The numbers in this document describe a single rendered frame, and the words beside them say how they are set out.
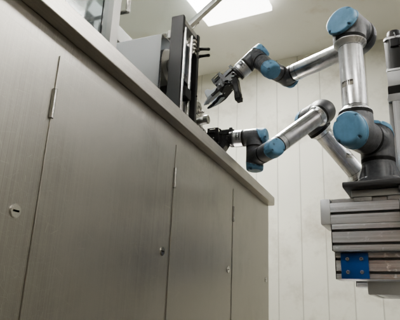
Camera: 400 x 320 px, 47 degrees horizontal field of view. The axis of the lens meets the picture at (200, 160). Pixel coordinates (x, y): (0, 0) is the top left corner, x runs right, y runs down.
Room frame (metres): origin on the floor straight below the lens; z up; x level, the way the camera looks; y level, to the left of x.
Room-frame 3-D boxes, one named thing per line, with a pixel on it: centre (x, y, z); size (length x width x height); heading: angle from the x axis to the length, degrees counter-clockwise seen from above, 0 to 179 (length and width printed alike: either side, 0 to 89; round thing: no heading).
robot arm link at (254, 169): (1.86, -0.24, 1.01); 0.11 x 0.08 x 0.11; 23
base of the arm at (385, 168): (1.55, -0.63, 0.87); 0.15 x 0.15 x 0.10
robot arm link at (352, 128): (1.46, -0.53, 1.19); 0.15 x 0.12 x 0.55; 132
